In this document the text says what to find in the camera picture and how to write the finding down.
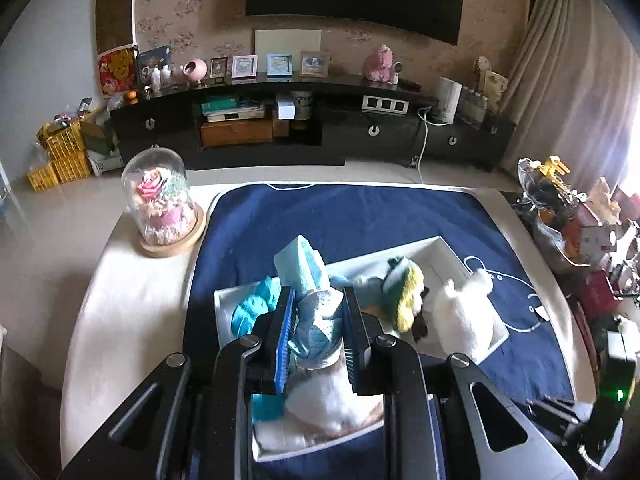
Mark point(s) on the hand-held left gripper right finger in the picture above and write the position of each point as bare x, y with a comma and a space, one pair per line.
352, 350

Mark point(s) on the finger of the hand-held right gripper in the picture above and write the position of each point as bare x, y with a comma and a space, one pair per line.
567, 420
550, 404

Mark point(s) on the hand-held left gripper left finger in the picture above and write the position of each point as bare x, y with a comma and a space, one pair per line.
285, 340

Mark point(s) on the light blue dotted garment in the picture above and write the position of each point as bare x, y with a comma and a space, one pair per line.
320, 325

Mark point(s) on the teal cloth garment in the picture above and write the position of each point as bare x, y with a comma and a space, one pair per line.
255, 310

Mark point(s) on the brown bear plush pale hood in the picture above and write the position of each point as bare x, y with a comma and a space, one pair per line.
330, 400

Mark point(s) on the light blue towel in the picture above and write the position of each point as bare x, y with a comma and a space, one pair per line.
300, 265

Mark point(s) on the white bunny plush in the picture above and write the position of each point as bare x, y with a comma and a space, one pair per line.
465, 320

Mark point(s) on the white cardboard box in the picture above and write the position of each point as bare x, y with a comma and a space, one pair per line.
450, 260

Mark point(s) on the white paper tag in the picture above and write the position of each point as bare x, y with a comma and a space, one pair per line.
542, 313

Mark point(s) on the dark red box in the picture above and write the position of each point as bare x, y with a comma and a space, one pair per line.
600, 292

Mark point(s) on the navy whale print blanket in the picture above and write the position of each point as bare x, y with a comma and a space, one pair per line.
350, 210

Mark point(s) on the white hang-tab card packet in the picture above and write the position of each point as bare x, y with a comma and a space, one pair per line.
597, 240

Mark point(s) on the glass dome with pink rose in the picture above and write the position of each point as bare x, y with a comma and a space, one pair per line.
162, 205

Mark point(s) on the cream plush toy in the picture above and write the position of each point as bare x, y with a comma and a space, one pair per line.
607, 200

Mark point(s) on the brown wooden box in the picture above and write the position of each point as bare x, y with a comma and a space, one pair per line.
236, 134

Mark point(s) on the black TV cabinet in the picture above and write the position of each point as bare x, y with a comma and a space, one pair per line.
350, 127

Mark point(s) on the small white cube box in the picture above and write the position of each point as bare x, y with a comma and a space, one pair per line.
285, 110

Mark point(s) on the yellow toy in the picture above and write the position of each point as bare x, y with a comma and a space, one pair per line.
551, 167

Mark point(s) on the dark metal tin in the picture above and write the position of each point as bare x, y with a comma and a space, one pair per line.
303, 106

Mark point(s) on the stack of green books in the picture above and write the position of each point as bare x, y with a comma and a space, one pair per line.
232, 109

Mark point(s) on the white plastic basket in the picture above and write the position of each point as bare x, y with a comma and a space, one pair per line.
106, 166

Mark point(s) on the white humidifier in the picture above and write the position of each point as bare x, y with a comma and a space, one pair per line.
448, 100

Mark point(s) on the yellow plastic crate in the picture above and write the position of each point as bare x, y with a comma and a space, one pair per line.
62, 141
72, 167
43, 177

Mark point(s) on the cream blank canvas board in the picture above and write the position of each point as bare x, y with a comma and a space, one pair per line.
288, 52

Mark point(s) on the pink plush toy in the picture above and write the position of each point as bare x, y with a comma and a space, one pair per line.
378, 63

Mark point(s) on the small orange fruit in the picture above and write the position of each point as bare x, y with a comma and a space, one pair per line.
131, 95

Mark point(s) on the white bottle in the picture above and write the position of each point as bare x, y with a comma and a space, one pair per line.
165, 75
155, 78

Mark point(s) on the cream giraffe plush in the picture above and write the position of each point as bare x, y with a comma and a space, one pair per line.
490, 83

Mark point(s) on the blue photo box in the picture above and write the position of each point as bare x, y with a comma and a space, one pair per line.
152, 57

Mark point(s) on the red floral gift box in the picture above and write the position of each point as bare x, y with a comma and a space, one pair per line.
117, 71

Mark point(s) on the beige curtain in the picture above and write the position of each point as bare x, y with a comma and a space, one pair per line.
565, 75

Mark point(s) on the blue picture frame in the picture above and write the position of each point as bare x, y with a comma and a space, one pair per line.
279, 64

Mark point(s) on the pink picture frame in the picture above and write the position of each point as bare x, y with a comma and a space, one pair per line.
244, 66

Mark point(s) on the wooden picture frame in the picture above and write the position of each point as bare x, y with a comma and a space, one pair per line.
315, 64

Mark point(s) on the white monitor camera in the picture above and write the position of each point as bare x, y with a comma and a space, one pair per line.
397, 73

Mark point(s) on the small dark picture frame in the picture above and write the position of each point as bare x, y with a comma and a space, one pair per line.
219, 67

